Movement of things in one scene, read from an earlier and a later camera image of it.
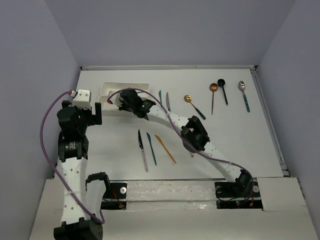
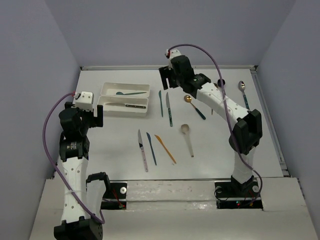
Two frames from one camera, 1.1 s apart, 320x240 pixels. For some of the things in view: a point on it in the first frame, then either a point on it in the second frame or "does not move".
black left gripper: [93, 119] does not move
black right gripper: [122, 107] to [165, 73]
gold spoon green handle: [188, 99] does not move
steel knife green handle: [167, 102] does not move
